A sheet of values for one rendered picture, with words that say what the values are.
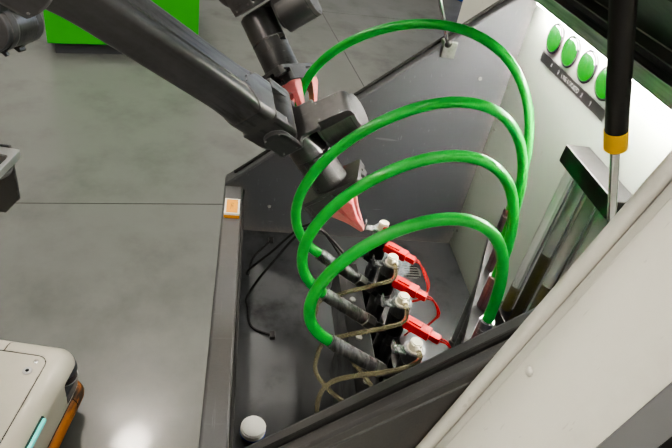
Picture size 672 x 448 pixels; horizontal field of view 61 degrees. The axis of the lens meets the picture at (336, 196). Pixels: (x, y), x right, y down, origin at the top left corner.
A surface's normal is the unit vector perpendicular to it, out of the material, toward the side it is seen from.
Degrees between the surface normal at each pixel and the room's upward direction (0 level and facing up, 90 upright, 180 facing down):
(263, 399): 0
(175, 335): 0
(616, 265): 76
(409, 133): 90
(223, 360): 0
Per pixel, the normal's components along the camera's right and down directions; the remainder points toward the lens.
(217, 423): 0.17, -0.81
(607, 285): -0.91, -0.26
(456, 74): 0.10, 0.59
